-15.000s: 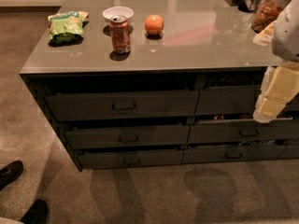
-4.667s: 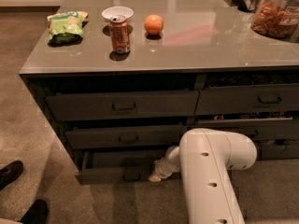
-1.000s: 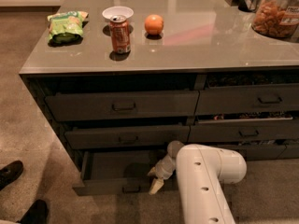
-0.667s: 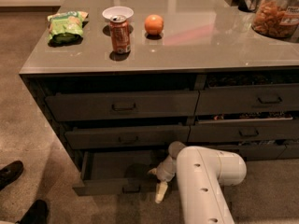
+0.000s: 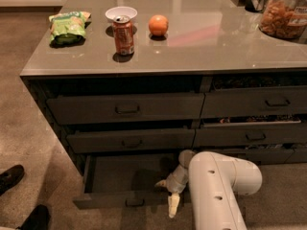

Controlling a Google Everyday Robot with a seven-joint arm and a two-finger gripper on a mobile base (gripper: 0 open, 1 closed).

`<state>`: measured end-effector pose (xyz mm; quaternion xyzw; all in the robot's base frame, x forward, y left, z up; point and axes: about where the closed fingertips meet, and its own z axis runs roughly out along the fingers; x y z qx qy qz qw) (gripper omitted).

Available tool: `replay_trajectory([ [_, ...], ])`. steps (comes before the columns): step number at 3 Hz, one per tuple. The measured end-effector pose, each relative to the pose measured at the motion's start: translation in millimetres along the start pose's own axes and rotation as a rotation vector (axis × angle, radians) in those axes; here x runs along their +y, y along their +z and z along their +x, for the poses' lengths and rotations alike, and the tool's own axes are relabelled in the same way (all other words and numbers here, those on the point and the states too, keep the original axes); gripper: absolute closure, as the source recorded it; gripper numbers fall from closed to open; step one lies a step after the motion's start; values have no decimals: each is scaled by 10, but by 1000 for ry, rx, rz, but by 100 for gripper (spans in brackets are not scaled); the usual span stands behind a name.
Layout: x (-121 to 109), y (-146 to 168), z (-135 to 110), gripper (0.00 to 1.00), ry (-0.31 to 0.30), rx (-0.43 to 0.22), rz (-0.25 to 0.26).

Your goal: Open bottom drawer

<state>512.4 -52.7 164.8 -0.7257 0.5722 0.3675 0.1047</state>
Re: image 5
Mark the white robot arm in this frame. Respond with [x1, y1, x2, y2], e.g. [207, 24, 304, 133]
[156, 149, 262, 230]

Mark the green chip bag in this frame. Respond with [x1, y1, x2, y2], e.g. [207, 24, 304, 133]
[49, 11, 91, 45]

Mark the grey drawer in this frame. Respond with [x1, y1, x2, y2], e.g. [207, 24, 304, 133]
[201, 86, 307, 118]
[73, 153, 178, 209]
[46, 93, 203, 125]
[67, 128, 195, 153]
[211, 149, 294, 165]
[193, 122, 307, 148]

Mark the orange soda can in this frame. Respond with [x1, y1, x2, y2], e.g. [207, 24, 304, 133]
[112, 15, 134, 56]

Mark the clear jar of snacks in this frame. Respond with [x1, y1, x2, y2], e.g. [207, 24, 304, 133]
[259, 0, 307, 39]

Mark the grey counter cabinet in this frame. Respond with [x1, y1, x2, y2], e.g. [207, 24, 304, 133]
[19, 0, 307, 177]

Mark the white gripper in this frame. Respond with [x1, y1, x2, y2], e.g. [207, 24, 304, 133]
[154, 165, 189, 219]

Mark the white bowl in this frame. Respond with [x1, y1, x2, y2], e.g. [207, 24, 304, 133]
[105, 6, 137, 22]

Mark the orange fruit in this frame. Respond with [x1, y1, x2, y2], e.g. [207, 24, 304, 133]
[149, 14, 169, 36]

